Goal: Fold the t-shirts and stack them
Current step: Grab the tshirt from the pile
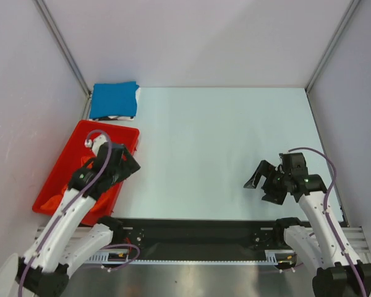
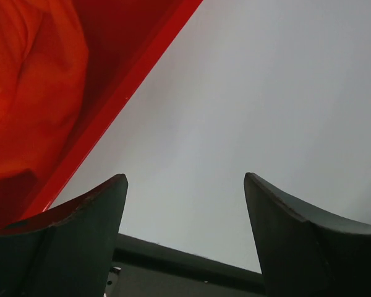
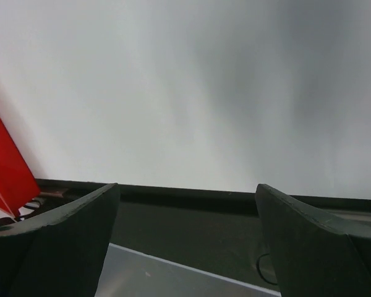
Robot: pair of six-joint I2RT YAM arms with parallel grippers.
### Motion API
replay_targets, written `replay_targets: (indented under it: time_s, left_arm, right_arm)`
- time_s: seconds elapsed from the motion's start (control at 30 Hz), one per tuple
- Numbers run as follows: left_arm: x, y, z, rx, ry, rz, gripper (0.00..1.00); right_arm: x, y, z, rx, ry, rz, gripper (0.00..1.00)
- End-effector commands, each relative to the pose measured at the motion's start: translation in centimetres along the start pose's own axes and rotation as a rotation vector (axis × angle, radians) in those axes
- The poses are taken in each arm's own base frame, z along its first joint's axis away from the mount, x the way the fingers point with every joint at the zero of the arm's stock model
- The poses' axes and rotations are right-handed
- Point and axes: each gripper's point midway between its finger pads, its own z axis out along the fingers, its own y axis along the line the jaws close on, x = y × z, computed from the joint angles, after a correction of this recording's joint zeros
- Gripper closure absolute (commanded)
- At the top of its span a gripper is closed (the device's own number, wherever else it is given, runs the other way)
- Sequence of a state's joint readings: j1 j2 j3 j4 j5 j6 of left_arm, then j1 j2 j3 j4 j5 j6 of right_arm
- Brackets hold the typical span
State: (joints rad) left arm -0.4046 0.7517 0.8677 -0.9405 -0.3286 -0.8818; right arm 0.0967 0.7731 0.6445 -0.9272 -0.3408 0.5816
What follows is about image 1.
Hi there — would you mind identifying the white slotted cable duct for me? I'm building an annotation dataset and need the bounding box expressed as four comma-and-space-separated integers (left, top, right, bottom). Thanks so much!
86, 249, 297, 265

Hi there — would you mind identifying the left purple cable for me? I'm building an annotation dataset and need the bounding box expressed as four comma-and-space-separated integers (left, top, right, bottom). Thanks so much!
17, 129, 142, 297

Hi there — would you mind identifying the aluminium frame rail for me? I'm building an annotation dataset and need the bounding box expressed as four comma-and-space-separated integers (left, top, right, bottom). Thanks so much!
33, 225, 369, 252

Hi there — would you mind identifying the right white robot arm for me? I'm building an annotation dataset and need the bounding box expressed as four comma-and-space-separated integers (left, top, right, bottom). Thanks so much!
244, 148, 371, 296

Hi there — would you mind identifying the folded blue t shirt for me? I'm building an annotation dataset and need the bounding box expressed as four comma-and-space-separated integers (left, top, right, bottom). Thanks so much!
90, 81, 140, 119

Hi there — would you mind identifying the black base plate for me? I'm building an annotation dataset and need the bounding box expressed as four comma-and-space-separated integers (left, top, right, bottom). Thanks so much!
120, 218, 290, 262

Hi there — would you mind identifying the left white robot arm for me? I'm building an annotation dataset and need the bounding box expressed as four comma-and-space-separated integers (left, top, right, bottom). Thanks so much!
15, 141, 140, 296

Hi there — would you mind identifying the orange t shirt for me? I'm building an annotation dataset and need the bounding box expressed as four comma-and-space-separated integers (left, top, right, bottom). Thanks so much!
33, 154, 120, 216

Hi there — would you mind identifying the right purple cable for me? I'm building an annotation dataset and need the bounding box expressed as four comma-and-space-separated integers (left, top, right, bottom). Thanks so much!
278, 147, 369, 297

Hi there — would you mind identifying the purple cable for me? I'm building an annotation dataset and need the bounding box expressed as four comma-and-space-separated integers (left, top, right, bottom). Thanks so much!
278, 147, 369, 297
17, 129, 142, 297

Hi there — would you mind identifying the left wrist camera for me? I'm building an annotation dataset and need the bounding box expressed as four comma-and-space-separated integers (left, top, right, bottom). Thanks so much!
84, 134, 107, 157

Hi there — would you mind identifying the red plastic bin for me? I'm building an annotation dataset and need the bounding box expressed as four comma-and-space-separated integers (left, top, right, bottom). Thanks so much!
32, 119, 140, 226

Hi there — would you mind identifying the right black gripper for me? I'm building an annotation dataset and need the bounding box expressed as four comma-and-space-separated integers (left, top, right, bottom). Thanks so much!
243, 160, 291, 205

